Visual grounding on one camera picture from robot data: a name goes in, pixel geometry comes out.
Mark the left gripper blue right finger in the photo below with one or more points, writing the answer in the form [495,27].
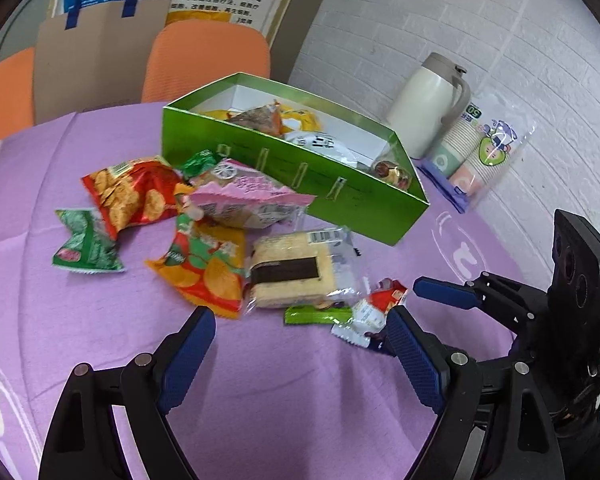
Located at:
[446,380]

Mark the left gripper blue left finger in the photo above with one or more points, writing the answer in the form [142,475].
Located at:
[155,383]

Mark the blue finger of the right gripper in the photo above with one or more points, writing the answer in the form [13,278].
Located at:
[458,296]

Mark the clear red jujube snack packet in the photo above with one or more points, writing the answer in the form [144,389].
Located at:
[387,168]

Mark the white blue snack bag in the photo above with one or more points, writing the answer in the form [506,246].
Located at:
[322,144]

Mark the brown braised snack packet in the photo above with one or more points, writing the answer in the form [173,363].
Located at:
[265,119]

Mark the small red white candy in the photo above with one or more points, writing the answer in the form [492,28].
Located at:
[367,325]

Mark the orange chip snack bag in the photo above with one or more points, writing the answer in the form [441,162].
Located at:
[205,264]

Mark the green candy packet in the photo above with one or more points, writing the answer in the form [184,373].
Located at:
[89,248]

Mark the paper cup sleeve pack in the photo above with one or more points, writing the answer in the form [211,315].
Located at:
[474,153]

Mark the green stick snack packet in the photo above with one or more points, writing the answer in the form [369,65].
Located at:
[309,315]

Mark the seaweed rice cake packet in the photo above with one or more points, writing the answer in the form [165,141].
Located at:
[304,268]

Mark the green cardboard box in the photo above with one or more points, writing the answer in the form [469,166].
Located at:
[349,196]

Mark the red cracker snack bag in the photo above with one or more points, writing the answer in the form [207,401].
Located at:
[133,193]

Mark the white thermos jug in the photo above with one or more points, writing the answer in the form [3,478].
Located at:
[431,100]

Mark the pink snack bag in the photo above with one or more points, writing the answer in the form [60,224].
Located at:
[239,196]

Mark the yellow snack packet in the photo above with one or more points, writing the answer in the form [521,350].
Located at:
[294,119]

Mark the left orange chair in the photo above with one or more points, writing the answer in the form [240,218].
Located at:
[16,96]

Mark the orange chair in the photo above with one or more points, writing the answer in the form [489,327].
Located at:
[16,96]
[187,55]

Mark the right orange chair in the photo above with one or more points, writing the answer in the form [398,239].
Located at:
[187,55]

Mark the brown paper bag blue handles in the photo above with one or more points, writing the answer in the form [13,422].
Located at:
[94,57]

